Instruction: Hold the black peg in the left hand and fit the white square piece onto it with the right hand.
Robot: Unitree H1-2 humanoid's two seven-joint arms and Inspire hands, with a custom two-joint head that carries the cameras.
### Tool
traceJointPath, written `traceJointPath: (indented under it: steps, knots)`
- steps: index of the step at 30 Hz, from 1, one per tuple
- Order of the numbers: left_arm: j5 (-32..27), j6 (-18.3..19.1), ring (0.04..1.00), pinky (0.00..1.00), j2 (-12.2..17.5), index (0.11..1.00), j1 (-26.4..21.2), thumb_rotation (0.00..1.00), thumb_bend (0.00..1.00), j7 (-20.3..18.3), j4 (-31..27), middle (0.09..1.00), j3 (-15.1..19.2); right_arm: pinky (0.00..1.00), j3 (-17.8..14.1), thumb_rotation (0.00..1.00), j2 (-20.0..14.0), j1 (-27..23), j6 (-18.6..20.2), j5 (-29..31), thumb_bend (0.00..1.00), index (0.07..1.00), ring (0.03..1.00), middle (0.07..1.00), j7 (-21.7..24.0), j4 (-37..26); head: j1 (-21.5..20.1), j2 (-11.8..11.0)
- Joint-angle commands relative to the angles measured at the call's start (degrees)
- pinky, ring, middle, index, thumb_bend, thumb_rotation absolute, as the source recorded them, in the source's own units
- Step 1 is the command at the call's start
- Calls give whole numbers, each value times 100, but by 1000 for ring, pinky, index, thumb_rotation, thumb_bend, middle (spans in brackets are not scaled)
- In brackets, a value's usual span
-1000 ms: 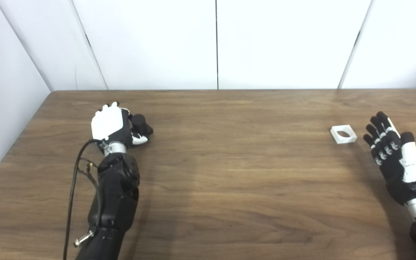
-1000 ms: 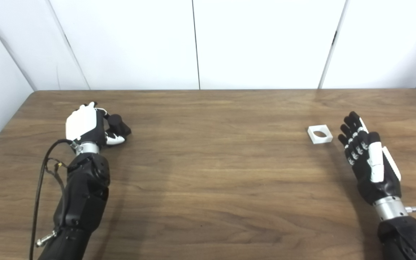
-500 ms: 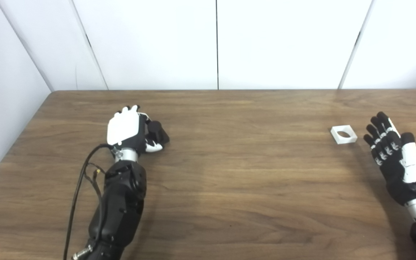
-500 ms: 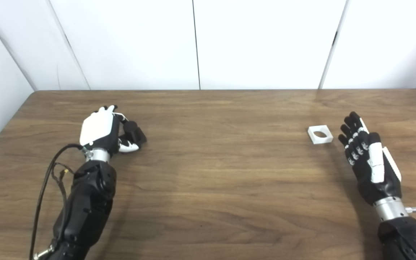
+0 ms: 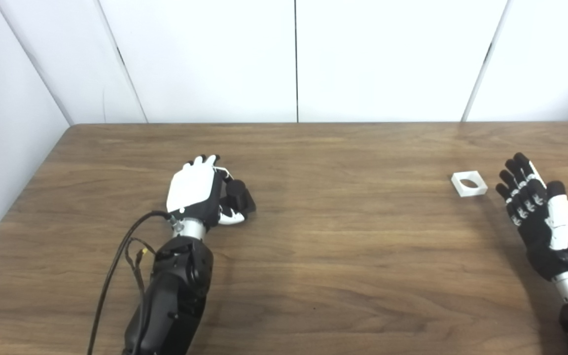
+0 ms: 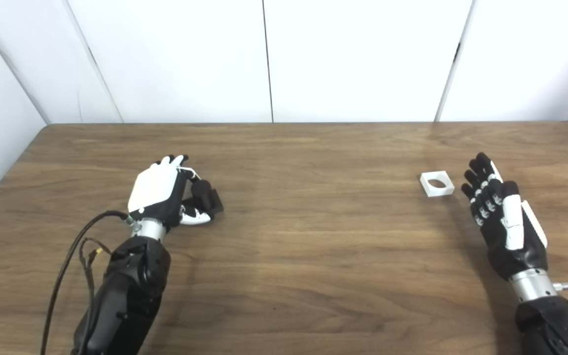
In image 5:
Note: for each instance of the black and white right hand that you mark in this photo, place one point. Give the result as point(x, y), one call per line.
point(543, 231)

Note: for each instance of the black and white left hand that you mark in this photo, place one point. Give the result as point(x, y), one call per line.
point(193, 190)

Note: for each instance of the black peg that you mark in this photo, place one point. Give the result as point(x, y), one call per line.
point(242, 197)

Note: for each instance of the white square piece with hole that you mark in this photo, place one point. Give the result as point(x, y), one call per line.
point(476, 190)

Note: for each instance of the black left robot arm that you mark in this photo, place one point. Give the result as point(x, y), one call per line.
point(175, 296)

